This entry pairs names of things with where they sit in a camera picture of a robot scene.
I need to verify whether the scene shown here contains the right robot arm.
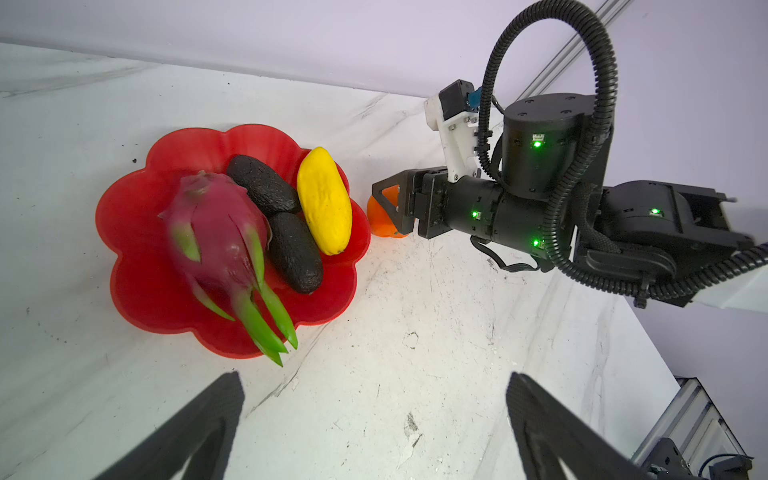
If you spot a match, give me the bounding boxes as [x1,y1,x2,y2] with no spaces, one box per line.
[372,93,767,307]

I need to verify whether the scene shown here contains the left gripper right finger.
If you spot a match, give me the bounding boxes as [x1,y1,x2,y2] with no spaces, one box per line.
[505,372,649,479]

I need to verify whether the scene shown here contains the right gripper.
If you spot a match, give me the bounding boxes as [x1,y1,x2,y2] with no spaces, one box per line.
[372,169,546,259]

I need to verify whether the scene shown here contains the dark avocado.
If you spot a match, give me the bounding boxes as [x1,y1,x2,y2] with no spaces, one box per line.
[268,212,324,295]
[226,155,301,218]

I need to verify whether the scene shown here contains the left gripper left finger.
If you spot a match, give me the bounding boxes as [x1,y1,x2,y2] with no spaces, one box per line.
[98,372,245,479]

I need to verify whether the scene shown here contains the pink dragon fruit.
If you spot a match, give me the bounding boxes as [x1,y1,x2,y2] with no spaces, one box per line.
[159,171,298,366]

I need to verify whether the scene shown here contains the aluminium rail at front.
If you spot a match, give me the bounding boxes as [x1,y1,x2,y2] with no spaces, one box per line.
[631,378,754,480]

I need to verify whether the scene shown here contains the black corrugated right cable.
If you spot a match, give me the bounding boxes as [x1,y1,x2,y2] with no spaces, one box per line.
[476,0,768,301]

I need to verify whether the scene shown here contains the yellow fake mango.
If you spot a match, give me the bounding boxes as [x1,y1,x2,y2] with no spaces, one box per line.
[297,147,353,255]

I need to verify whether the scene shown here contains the orange fake fruit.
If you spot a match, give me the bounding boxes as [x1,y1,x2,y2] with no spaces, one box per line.
[367,186,406,238]

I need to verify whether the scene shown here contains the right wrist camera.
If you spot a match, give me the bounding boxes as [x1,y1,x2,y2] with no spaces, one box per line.
[424,80,481,183]

